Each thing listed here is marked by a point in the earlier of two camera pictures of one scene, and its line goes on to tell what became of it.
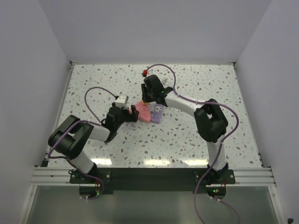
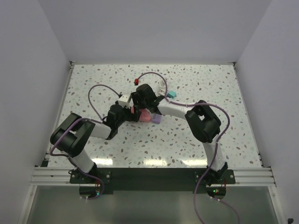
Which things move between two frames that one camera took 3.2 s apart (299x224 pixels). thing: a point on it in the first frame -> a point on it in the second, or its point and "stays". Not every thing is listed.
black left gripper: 130,117 stays
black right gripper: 144,91 -> 136,100
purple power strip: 157,113 stays
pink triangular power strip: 144,114 stays
